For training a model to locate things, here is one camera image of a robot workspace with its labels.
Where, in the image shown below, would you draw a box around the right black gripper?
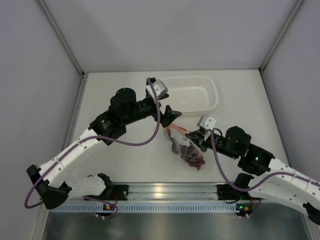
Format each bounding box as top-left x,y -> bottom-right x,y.
185,128 -> 240,160

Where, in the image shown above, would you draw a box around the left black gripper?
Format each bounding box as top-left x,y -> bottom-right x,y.
121,98 -> 181,128

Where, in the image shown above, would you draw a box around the clear zip top bag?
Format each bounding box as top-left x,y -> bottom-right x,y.
163,123 -> 206,170

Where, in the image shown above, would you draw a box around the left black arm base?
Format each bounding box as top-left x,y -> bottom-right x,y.
106,184 -> 129,202

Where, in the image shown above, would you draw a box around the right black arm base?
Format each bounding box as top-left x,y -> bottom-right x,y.
216,184 -> 240,201

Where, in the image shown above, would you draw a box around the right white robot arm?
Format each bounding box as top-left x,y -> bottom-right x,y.
186,126 -> 320,225

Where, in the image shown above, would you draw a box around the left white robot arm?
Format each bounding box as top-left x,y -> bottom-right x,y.
26,82 -> 182,210

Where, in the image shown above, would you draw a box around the fake purple grapes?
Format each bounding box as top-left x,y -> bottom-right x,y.
180,145 -> 206,170

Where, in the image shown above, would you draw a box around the fake black food piece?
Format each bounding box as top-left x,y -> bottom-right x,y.
171,141 -> 181,155

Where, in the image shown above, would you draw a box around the white perforated plastic basket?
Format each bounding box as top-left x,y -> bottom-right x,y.
160,75 -> 219,117

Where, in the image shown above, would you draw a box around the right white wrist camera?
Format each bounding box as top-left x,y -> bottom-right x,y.
197,115 -> 217,130

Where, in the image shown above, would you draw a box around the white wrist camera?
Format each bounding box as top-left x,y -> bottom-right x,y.
197,115 -> 217,130
145,77 -> 169,100

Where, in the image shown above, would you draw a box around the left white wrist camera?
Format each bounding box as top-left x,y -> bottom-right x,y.
145,77 -> 169,100

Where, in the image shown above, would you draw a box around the aluminium mounting rail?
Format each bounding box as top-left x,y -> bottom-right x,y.
64,181 -> 256,201

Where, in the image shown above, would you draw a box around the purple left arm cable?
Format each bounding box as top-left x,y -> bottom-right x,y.
23,77 -> 162,209

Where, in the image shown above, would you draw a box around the grey slotted cable duct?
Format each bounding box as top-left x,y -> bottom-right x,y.
51,201 -> 252,214

